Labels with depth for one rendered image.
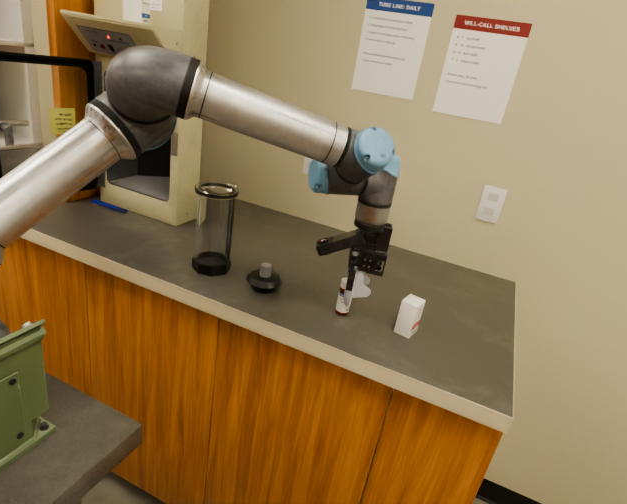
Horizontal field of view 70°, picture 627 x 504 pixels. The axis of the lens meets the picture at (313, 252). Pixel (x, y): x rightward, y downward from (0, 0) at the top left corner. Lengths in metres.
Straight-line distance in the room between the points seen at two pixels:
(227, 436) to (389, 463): 0.46
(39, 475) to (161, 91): 0.56
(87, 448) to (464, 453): 0.73
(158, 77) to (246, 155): 1.08
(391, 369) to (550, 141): 0.87
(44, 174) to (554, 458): 1.81
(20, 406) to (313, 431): 0.68
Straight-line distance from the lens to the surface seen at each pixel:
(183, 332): 1.24
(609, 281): 1.64
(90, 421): 0.81
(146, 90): 0.76
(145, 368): 1.41
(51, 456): 0.77
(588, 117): 1.53
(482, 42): 1.52
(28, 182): 0.84
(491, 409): 0.98
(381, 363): 0.98
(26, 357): 0.70
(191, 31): 1.42
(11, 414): 0.73
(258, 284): 1.12
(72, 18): 1.51
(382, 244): 1.02
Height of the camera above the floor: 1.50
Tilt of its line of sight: 23 degrees down
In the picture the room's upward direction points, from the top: 10 degrees clockwise
